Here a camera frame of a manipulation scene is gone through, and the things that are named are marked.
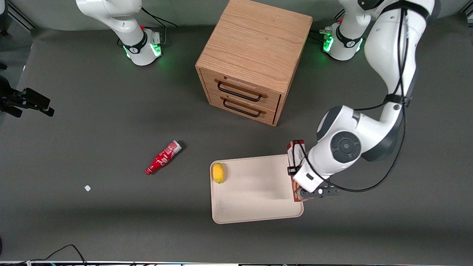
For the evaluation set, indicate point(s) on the red cookie box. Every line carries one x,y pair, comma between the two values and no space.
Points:
295,149

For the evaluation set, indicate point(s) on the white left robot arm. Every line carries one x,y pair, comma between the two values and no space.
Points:
388,48

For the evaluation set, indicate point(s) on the beige plastic tray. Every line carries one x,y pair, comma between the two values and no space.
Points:
255,192

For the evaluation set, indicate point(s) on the yellow lemon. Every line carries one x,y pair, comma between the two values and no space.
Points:
218,173

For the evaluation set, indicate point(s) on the wooden drawer front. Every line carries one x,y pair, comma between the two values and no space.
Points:
271,99
216,100

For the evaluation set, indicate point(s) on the red soda bottle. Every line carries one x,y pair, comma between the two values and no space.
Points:
162,158

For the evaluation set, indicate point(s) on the wooden drawer cabinet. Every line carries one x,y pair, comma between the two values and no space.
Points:
255,40

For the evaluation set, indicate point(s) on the aluminium frame rail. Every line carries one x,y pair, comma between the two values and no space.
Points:
22,16

